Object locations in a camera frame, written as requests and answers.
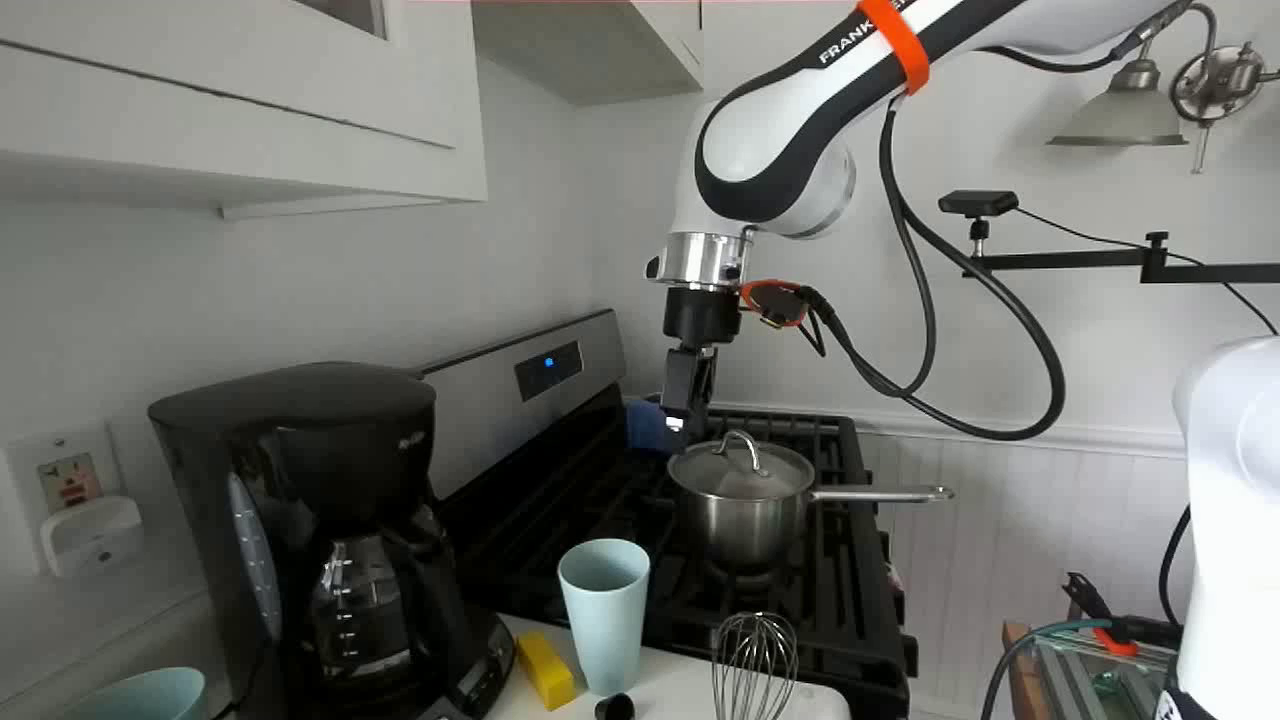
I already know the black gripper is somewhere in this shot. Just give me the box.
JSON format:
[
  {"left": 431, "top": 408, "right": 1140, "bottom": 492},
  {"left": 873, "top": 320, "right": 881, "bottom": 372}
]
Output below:
[{"left": 659, "top": 278, "right": 744, "bottom": 438}]

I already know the steel pot lid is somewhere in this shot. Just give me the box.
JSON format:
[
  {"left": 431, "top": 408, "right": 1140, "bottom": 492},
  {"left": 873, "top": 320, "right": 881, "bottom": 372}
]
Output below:
[{"left": 665, "top": 426, "right": 820, "bottom": 504}]

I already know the large steel pot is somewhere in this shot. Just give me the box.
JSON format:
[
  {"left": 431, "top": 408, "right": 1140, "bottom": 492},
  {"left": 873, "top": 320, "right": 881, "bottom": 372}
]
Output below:
[{"left": 671, "top": 467, "right": 956, "bottom": 575}]

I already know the teal plastic cup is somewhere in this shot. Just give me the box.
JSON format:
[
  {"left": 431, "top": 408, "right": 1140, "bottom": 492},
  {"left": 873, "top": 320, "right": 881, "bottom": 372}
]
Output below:
[{"left": 556, "top": 537, "right": 654, "bottom": 699}]

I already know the blue cloth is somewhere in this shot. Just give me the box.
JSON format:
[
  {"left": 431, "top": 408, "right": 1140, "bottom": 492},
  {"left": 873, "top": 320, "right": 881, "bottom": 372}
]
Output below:
[{"left": 624, "top": 395, "right": 690, "bottom": 455}]

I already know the black and steel stove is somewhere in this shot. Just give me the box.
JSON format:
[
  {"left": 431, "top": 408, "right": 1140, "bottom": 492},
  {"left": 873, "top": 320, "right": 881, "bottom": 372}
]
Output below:
[{"left": 417, "top": 308, "right": 925, "bottom": 720}]

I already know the yellow sponge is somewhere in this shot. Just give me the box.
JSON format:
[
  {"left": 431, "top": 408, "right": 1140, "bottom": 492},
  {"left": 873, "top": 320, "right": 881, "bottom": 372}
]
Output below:
[{"left": 512, "top": 627, "right": 579, "bottom": 710}]

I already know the black coffee maker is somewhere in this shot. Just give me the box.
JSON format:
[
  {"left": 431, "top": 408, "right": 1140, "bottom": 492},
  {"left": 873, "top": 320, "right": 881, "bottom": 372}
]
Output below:
[{"left": 142, "top": 355, "right": 520, "bottom": 720}]

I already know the glass coffee carafe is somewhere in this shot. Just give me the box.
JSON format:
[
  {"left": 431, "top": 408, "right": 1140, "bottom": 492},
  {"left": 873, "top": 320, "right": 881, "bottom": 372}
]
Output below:
[{"left": 304, "top": 522, "right": 471, "bottom": 691}]

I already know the silver metal equipment rack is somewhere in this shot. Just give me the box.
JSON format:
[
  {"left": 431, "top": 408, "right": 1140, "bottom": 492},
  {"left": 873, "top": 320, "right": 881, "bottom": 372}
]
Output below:
[{"left": 996, "top": 610, "right": 1184, "bottom": 720}]

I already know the white cylindrical appliance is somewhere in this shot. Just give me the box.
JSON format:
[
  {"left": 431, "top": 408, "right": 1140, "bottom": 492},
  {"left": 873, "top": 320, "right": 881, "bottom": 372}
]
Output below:
[{"left": 1171, "top": 330, "right": 1280, "bottom": 720}]

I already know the white plug-in device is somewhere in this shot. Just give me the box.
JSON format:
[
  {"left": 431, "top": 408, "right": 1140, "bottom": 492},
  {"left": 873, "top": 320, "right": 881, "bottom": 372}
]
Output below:
[{"left": 37, "top": 492, "right": 149, "bottom": 578}]

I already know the pale teal plate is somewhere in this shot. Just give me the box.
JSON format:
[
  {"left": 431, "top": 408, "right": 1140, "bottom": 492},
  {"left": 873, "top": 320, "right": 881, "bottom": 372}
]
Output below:
[{"left": 70, "top": 661, "right": 212, "bottom": 720}]

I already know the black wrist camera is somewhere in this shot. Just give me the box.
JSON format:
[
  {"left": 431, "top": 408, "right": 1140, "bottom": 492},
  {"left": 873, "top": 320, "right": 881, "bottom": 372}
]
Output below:
[{"left": 739, "top": 277, "right": 820, "bottom": 330}]

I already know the wire whisk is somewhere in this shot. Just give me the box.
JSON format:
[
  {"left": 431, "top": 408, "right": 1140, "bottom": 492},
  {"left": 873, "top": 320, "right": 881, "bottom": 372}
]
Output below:
[{"left": 702, "top": 608, "right": 806, "bottom": 720}]

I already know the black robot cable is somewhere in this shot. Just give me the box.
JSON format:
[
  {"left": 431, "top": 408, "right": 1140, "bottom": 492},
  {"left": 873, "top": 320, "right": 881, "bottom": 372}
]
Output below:
[{"left": 736, "top": 97, "right": 1070, "bottom": 442}]

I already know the black mounted camera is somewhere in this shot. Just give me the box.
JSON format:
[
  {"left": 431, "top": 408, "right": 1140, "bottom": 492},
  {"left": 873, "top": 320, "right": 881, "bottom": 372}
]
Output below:
[{"left": 934, "top": 189, "right": 1018, "bottom": 218}]

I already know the white wall cabinet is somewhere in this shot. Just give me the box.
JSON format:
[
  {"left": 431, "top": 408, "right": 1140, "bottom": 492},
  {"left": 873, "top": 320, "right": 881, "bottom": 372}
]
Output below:
[
  {"left": 0, "top": 0, "right": 491, "bottom": 222},
  {"left": 471, "top": 0, "right": 712, "bottom": 106}
]

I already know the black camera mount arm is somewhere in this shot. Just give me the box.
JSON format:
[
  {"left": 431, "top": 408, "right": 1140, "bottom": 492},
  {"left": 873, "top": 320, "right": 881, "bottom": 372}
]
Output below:
[{"left": 965, "top": 213, "right": 1280, "bottom": 289}]

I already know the orange strap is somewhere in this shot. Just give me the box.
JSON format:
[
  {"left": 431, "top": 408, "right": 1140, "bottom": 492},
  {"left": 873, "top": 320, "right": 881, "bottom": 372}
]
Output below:
[{"left": 854, "top": 0, "right": 934, "bottom": 97}]

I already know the wall lamp fixture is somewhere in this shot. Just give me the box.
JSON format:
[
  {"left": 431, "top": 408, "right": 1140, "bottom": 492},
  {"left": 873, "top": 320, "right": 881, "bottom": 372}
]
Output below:
[{"left": 1045, "top": 13, "right": 1280, "bottom": 174}]

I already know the white wall outlet plate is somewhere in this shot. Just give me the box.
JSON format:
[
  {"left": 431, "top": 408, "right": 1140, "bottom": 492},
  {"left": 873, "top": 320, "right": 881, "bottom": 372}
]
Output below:
[{"left": 0, "top": 419, "right": 133, "bottom": 575}]

